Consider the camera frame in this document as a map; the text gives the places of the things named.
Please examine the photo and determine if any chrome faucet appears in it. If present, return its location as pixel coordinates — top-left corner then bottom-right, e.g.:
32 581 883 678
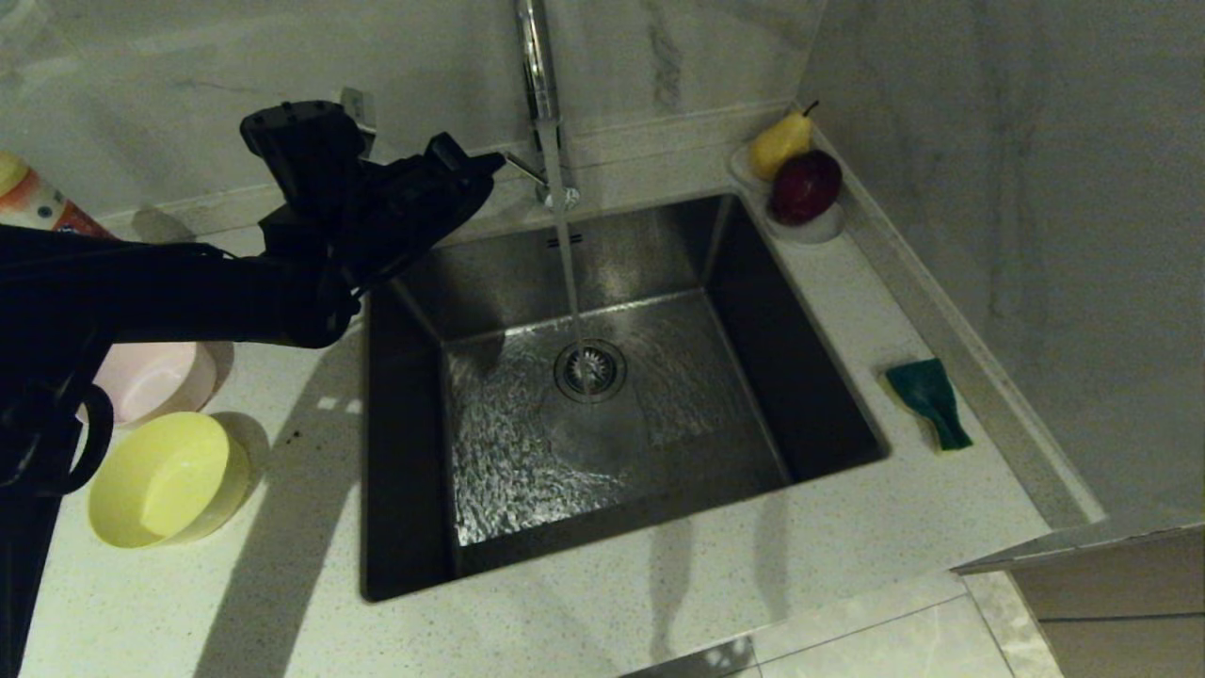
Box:
499 0 583 212

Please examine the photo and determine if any dark red apple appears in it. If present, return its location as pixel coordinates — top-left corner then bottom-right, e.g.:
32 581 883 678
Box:
771 149 844 228

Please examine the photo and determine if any yellow pear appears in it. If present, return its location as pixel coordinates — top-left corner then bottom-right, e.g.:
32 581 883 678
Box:
748 102 818 185

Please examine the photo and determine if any orange label dish soap bottle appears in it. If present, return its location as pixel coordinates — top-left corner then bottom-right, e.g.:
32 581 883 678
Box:
0 151 114 241

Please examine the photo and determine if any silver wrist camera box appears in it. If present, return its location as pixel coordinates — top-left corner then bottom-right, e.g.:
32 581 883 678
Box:
341 87 379 156

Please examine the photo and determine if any stainless steel sink basin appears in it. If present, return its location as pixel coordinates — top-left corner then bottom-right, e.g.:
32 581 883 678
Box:
362 193 888 602

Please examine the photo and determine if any black induction cooktop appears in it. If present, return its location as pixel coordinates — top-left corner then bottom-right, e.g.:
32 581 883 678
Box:
0 471 62 678

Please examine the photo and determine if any green and yellow sponge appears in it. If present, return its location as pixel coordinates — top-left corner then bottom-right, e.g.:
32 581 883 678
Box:
883 358 974 453

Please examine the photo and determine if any clear running water stream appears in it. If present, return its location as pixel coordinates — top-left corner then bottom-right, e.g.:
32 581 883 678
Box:
538 121 599 406

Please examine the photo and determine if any small white dish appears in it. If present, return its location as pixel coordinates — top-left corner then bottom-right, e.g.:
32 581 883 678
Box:
728 146 845 247

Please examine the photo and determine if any pink plastic bowl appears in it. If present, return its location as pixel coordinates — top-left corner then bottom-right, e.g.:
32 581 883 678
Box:
92 341 219 428

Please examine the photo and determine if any round metal drain strainer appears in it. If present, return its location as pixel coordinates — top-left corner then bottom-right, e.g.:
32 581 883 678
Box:
554 340 628 405

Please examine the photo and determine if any yellow plastic bowl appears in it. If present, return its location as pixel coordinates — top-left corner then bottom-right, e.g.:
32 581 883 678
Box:
88 412 253 550

